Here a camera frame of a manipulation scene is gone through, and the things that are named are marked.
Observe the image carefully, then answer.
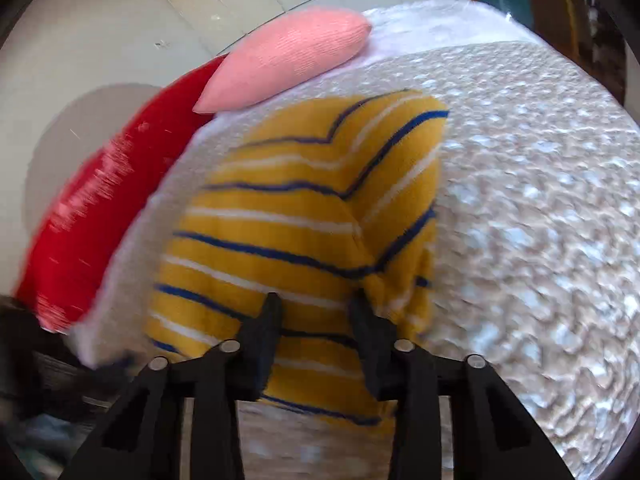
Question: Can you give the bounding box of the red cushion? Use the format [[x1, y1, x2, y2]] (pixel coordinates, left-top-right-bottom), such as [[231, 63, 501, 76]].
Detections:
[[14, 58, 222, 333]]

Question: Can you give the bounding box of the dark wooden furniture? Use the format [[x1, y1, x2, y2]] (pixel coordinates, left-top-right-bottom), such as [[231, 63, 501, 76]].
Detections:
[[476, 0, 627, 102]]

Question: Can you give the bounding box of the pink cushion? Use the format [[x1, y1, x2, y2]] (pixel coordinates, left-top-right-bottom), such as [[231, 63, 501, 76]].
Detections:
[[193, 8, 372, 115]]

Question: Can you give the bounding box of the white textured bedspread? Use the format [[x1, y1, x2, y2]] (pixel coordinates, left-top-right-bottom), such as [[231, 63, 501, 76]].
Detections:
[[70, 0, 639, 479]]

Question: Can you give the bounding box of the yellow striped knit garment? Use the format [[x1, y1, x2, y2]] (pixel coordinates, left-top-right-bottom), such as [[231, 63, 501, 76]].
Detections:
[[145, 90, 448, 426]]

